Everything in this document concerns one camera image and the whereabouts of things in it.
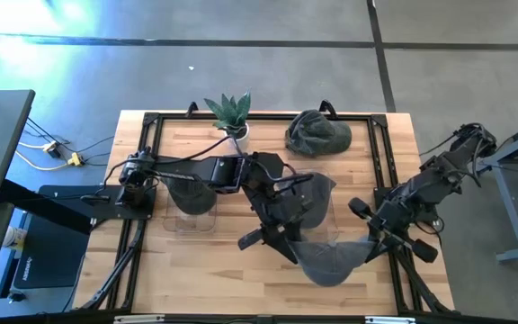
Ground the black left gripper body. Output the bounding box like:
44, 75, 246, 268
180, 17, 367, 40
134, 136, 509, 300
238, 196, 317, 252

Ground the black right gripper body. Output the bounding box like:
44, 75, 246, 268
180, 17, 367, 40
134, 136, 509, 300
347, 196, 439, 265

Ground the blue denim baseball cap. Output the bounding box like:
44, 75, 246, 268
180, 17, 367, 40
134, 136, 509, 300
285, 170, 337, 230
285, 238, 377, 288

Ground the dark green baseball cap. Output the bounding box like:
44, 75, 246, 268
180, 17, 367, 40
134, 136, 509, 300
163, 175, 219, 216
284, 109, 353, 158

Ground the snake plant in white pot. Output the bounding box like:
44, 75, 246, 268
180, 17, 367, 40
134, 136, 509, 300
203, 89, 252, 152

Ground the black floor mat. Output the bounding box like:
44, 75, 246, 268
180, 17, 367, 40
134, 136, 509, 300
12, 211, 92, 290

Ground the black desk beam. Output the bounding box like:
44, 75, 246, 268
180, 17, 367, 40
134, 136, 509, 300
0, 179, 94, 235

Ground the white cup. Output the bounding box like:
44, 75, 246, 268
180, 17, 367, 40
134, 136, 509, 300
2, 224, 29, 252

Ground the silver metal bracket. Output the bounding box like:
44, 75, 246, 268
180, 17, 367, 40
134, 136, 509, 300
113, 314, 165, 324
364, 316, 417, 324

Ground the blue-grey metal table frame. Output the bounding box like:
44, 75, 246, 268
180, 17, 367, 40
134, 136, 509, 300
481, 114, 518, 265

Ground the black aluminium rig frame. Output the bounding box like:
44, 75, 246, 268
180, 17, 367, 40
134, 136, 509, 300
72, 99, 458, 316

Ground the yellow cable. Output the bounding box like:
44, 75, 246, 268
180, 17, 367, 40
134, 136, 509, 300
14, 141, 85, 173

